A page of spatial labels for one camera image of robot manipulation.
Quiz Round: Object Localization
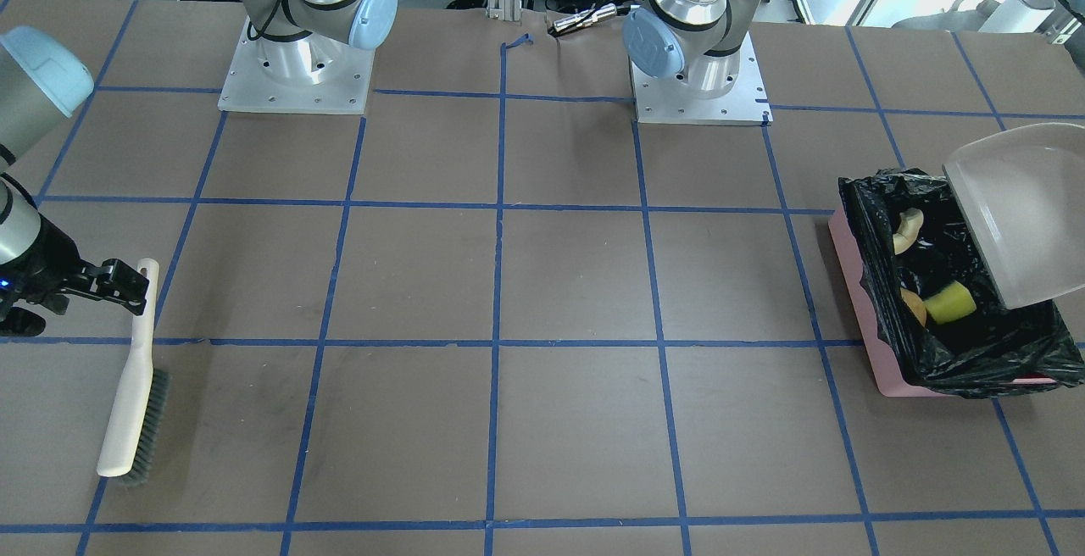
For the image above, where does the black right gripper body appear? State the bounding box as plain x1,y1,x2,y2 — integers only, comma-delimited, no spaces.
1,219,85,316

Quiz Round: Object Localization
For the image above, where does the beige hand brush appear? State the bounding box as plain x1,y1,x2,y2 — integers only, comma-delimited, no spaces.
97,258,170,487

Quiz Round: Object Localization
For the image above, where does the croissant bread piece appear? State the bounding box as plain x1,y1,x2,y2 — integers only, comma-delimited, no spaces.
893,209,926,256

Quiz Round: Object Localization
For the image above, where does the yellow sponge piece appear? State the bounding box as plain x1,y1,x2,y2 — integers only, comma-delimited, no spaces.
921,281,977,325

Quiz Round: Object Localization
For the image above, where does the beige plastic dustpan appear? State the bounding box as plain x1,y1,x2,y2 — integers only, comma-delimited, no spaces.
943,122,1084,309

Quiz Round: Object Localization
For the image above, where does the yellow potato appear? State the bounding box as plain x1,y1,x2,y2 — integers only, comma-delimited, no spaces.
899,288,929,325

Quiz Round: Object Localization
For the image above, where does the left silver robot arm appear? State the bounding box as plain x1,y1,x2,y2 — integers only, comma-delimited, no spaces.
621,0,762,99

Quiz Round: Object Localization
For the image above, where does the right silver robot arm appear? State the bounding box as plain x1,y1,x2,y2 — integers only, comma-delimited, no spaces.
1,0,399,337

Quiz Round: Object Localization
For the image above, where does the pink bin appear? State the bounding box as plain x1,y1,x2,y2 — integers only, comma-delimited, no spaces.
828,204,1082,400

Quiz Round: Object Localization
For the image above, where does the black trash bag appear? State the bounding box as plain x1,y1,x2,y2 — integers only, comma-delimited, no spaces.
837,169,1082,399

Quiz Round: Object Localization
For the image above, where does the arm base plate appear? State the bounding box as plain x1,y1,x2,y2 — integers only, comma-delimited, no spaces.
629,33,774,126
218,18,376,115

